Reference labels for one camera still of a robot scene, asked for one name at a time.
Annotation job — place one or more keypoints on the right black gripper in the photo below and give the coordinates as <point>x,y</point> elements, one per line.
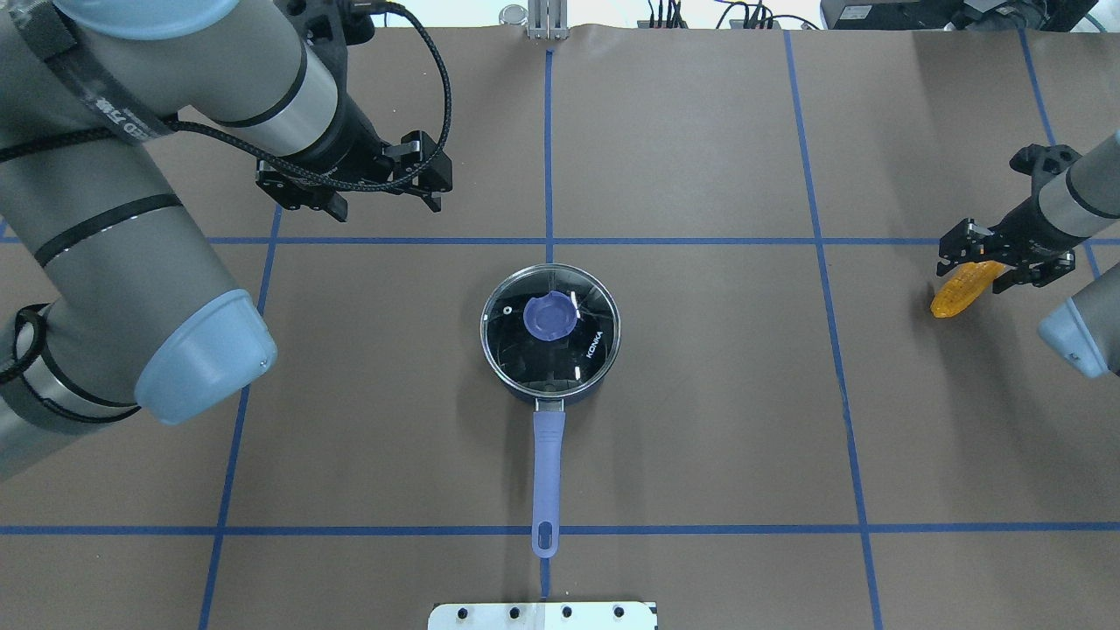
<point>1018,229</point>

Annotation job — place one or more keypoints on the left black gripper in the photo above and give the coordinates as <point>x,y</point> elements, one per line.
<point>357,138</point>

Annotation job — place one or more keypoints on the yellow plastic corn cob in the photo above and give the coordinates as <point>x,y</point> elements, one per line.
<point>967,284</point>

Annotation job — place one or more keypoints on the glass pot lid blue knob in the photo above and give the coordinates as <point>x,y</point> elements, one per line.
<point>550,331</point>

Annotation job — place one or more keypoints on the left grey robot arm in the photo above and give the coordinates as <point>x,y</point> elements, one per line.
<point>147,316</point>

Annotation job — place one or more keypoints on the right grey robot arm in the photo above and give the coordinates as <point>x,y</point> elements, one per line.
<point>1073,198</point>

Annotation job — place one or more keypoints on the white metal mounting plate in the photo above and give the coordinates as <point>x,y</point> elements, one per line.
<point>545,615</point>

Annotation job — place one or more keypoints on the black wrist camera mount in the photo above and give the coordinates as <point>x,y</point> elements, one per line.
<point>1042,164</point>

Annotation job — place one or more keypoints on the dark pot with blue handle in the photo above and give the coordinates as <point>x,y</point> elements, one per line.
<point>548,432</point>

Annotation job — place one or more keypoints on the silver metal bracket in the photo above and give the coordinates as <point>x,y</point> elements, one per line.
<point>548,20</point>

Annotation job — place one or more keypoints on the black devices with cables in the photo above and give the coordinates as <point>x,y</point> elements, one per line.
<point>979,16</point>

